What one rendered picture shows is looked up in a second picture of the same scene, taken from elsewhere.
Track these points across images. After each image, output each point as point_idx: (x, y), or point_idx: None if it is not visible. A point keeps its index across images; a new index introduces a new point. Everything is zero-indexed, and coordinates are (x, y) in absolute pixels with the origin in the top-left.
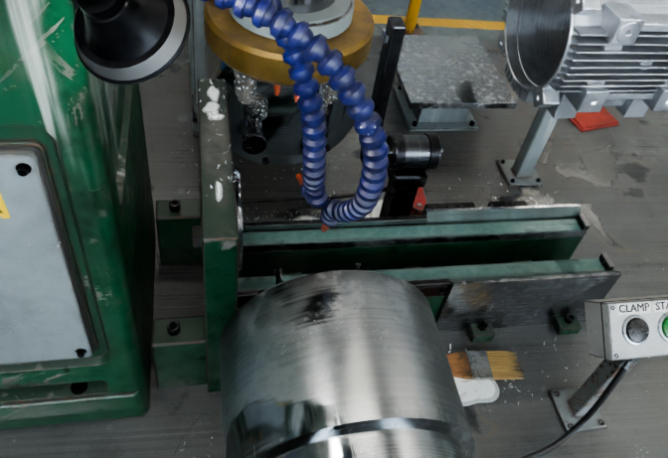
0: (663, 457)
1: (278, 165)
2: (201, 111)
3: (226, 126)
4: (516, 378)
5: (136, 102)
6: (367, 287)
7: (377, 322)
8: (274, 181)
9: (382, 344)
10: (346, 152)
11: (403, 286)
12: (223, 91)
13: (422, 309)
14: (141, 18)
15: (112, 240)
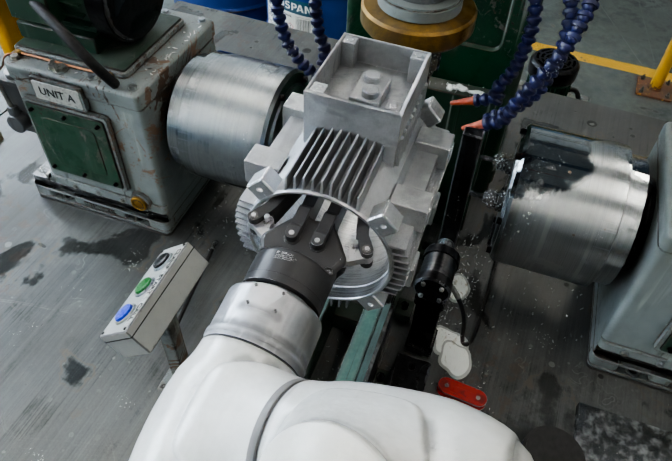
0: (108, 415)
1: (544, 299)
2: (458, 83)
3: (437, 88)
4: None
5: (484, 69)
6: (267, 84)
7: (245, 79)
8: (521, 287)
9: (233, 76)
10: (554, 368)
11: (262, 107)
12: None
13: (248, 120)
14: None
15: (347, 16)
